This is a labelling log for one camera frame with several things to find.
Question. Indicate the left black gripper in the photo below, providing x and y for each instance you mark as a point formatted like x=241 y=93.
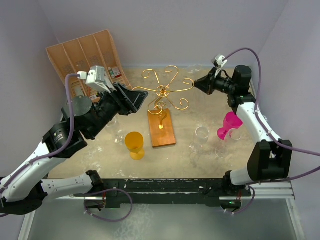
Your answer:
x=127 y=101

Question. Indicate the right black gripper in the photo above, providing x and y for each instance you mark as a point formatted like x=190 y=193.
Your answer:
x=205 y=83

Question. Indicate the clear champagne flute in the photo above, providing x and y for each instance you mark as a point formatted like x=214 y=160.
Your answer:
x=194 y=69

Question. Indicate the pink plastic wine glass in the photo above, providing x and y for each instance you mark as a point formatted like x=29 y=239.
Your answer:
x=231 y=121

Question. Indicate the clear wine glass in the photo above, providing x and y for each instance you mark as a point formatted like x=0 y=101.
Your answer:
x=114 y=128
x=231 y=137
x=200 y=138

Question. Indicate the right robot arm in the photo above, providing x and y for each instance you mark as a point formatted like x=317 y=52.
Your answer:
x=271 y=157

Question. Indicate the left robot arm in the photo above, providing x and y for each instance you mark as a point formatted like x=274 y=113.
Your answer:
x=26 y=189

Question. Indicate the yellow plastic wine glass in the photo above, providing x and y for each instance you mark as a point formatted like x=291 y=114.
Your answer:
x=134 y=142

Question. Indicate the peach plastic desk organizer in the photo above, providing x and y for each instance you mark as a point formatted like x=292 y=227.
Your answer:
x=80 y=54

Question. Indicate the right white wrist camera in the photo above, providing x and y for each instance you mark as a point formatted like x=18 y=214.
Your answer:
x=219 y=61

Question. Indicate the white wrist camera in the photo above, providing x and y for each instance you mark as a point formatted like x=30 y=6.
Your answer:
x=219 y=61
x=97 y=79

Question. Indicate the gold wire wine glass rack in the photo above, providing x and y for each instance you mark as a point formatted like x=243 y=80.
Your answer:
x=159 y=116

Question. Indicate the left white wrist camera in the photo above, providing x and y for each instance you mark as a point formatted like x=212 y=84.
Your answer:
x=97 y=79

